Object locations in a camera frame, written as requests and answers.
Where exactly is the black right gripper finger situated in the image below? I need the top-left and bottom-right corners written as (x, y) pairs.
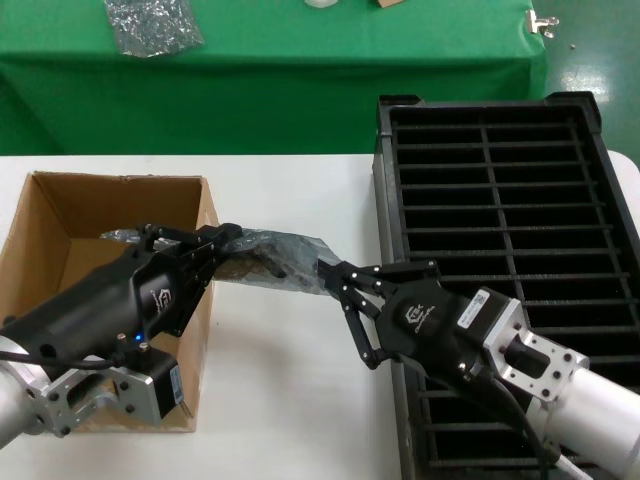
top-left (338, 298), bottom-right (392, 372)
top-left (316, 256), bottom-right (441, 307)

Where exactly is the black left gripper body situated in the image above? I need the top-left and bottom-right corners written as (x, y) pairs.
top-left (0, 248), bottom-right (190, 374)

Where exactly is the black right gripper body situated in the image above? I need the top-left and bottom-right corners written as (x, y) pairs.
top-left (376, 279), bottom-right (522, 427)

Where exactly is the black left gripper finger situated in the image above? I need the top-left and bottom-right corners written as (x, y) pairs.
top-left (136, 221), bottom-right (244, 252)
top-left (169, 244), bottom-right (224, 337)

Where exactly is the grey antistatic bag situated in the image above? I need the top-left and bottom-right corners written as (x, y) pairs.
top-left (99, 224), bottom-right (347, 297)

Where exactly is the brown cardboard box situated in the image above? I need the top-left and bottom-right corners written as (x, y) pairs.
top-left (0, 171), bottom-right (222, 434)

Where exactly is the black slotted container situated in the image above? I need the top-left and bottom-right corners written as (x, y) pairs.
top-left (370, 91), bottom-right (640, 480)

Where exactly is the green tablecloth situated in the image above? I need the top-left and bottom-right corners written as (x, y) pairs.
top-left (0, 0), bottom-right (551, 157)

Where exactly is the crumpled silver antistatic bag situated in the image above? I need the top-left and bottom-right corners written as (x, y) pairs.
top-left (103, 0), bottom-right (207, 59)

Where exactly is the metal binder clip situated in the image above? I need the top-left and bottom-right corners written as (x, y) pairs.
top-left (524, 9), bottom-right (561, 39)

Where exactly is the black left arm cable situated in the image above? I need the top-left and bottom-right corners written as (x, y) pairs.
top-left (0, 347), bottom-right (127, 372)

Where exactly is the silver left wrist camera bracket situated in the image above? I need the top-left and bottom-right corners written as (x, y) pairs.
top-left (42, 344), bottom-right (182, 440)

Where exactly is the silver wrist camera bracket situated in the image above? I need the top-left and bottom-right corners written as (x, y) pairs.
top-left (42, 344), bottom-right (182, 440)
top-left (459, 286), bottom-right (592, 404)

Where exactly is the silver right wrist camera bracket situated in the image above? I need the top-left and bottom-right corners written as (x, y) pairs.
top-left (459, 286), bottom-right (592, 404)

